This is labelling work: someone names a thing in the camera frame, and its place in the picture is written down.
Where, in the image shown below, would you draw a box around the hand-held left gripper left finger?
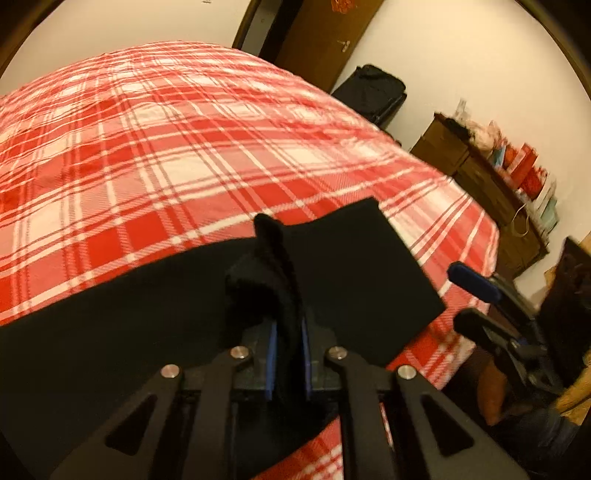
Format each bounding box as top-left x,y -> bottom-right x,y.
48,320 -> 279,480

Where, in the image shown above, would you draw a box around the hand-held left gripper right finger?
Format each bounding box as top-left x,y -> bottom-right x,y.
301,318 -> 532,480

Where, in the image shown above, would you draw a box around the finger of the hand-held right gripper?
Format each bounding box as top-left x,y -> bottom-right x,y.
453,308 -> 513,358
447,261 -> 504,303

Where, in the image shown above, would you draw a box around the black pants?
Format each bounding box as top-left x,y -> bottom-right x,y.
0,197 -> 447,480

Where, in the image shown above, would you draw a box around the brown wooden cabinet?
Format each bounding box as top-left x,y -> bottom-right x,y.
410,113 -> 550,280

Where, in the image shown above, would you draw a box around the red gift bags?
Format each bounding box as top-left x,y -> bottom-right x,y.
502,143 -> 551,197

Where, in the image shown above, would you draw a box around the black bag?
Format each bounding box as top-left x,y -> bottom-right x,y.
331,65 -> 408,131

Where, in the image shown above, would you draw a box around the red plaid bed sheet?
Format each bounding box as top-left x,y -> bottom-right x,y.
0,41 -> 502,480

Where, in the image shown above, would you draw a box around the brown wooden door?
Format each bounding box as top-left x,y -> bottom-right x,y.
274,0 -> 385,93

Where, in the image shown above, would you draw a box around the dark door frame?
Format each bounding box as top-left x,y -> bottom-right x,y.
231,0 -> 305,63

